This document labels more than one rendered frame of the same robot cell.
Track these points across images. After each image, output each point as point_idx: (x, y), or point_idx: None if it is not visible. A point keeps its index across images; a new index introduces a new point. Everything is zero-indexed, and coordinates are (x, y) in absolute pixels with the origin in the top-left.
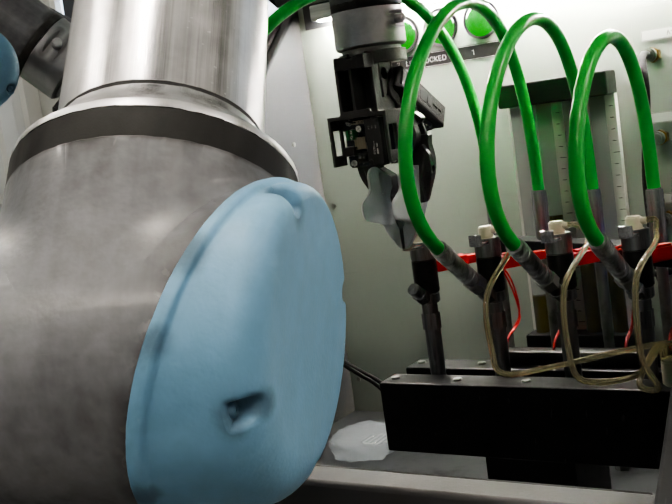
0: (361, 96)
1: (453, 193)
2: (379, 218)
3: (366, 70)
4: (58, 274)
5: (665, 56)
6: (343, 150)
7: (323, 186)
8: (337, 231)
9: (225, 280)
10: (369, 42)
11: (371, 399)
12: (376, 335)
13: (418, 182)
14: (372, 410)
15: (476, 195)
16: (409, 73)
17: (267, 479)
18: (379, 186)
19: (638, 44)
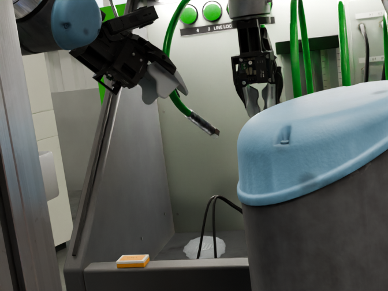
0: (250, 44)
1: (241, 103)
2: (252, 114)
3: (252, 29)
4: None
5: (368, 27)
6: (239, 75)
7: (156, 100)
8: (165, 126)
9: None
10: (257, 12)
11: (185, 225)
12: (190, 187)
13: (275, 93)
14: (186, 231)
15: None
16: (292, 30)
17: None
18: (250, 96)
19: (353, 21)
